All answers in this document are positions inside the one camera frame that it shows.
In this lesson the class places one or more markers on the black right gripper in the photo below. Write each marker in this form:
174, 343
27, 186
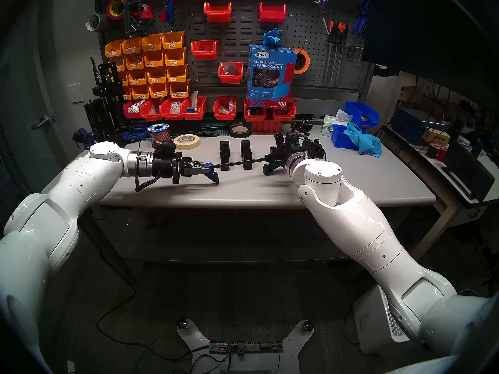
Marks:
287, 153

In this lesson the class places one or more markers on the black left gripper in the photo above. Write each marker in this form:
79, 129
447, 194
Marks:
165, 168

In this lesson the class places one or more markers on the blue and black bar clamp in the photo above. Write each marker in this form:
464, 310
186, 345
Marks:
213, 177

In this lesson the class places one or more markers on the white vented robot base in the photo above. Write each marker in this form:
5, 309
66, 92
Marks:
374, 318

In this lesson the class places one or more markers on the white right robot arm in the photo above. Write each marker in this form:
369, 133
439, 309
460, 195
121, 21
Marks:
358, 225

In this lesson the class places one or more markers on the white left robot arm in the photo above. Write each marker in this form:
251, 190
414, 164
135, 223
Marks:
58, 198

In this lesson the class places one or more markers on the black 3D printed piece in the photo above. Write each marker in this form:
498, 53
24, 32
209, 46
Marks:
246, 153
225, 155

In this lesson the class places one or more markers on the black notched printed block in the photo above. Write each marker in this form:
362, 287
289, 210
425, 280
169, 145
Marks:
319, 145

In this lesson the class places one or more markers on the blue spare clamp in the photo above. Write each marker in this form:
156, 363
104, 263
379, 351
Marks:
136, 133

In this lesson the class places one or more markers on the black hanging clamp tool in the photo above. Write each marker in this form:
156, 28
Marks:
136, 24

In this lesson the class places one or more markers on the beige masking tape roll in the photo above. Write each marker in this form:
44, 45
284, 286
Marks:
186, 147

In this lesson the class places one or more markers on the stack of red bins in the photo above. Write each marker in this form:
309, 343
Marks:
265, 126

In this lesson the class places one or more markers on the black tape roll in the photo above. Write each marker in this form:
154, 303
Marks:
239, 134

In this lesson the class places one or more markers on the red bin with red parts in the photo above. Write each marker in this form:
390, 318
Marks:
284, 115

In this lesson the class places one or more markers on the green cutting mat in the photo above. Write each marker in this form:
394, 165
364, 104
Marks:
224, 129

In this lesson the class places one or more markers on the red bin with manual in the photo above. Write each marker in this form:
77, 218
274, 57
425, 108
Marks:
195, 115

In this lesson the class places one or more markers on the red bin with small bags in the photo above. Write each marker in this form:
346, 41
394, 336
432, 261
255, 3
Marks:
170, 115

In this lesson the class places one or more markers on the red bin with screw pack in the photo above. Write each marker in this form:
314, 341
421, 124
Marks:
224, 116

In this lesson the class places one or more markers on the Kimtech tissue box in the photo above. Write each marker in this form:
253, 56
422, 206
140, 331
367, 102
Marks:
326, 127

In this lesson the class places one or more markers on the small blue plastic bin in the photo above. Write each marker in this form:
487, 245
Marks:
338, 141

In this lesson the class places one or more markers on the white user manual leaflet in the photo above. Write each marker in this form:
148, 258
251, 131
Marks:
193, 100

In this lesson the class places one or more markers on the yellow bin labelled M4 HEX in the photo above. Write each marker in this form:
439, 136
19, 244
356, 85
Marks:
179, 93

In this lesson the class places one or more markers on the yellow bin labelled M2.5-5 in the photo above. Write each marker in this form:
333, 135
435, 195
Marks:
160, 94

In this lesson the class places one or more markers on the blue cleaning cloths box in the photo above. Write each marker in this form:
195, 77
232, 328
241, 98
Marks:
269, 77

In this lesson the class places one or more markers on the yellow parts bin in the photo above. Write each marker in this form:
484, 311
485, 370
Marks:
114, 53
135, 66
137, 81
154, 63
132, 50
140, 96
152, 47

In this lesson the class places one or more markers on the yellow bin labelled M3-6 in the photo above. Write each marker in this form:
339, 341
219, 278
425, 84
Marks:
177, 77

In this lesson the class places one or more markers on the crumpled blue microfiber cloth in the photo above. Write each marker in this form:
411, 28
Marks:
366, 143

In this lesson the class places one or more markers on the yellow bin labelled M3-8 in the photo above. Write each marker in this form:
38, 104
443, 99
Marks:
157, 79

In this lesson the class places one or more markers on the large blue plastic bin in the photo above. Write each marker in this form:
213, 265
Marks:
364, 116

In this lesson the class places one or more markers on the orange tape spool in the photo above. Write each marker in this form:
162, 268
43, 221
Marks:
307, 61

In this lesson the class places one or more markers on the clear bag of parts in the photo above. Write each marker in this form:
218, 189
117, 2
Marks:
229, 67

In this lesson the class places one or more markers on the yellow bin labelled M3-4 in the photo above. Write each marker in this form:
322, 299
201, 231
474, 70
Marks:
175, 60

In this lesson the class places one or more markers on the blue bench vise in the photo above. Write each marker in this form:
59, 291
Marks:
84, 136

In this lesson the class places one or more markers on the blue cloth tuft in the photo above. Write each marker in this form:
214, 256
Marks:
271, 38

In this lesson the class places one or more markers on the yellow bin labelled M3X6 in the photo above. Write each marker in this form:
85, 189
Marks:
173, 44

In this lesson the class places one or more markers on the dark blue storage bin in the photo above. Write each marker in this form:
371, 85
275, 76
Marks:
407, 122

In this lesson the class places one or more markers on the orange black screwdriver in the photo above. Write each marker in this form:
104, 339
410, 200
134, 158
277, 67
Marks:
342, 27
330, 26

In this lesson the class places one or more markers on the black base knob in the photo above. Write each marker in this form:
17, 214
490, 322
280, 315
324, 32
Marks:
182, 324
308, 326

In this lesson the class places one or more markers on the small cardboard box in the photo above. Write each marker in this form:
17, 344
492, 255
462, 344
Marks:
437, 137

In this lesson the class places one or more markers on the beige side desk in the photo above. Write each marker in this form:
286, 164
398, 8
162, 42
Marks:
440, 225

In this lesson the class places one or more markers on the red and yellow tape roll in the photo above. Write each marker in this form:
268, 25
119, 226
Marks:
110, 9

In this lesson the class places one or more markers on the black power strip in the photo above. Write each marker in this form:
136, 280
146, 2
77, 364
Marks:
245, 346

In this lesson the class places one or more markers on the black flat case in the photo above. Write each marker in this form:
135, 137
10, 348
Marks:
469, 172

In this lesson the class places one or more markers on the large black monitor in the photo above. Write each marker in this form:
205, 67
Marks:
432, 26

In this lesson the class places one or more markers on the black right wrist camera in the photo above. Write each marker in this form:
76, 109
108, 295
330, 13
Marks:
296, 141

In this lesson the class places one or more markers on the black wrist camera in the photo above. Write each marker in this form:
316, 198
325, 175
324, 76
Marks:
296, 141
165, 147

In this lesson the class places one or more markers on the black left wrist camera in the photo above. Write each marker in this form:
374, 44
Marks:
165, 147

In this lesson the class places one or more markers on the grey workbench frame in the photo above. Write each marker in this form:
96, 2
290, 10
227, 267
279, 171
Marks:
195, 242

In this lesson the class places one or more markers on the red wall bin with bag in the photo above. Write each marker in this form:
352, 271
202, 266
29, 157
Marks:
230, 79

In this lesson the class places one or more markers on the black metal frame stand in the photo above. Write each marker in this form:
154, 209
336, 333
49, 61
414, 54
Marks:
105, 90

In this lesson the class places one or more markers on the dark pegboard wall panel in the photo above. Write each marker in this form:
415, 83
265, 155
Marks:
237, 38

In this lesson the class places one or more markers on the white light switch plate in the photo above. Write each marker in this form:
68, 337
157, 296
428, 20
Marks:
75, 93

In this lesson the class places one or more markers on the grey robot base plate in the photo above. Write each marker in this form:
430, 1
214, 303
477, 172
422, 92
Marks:
195, 338

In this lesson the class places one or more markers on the grey duct tape roll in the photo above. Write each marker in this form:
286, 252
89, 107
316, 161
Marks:
95, 22

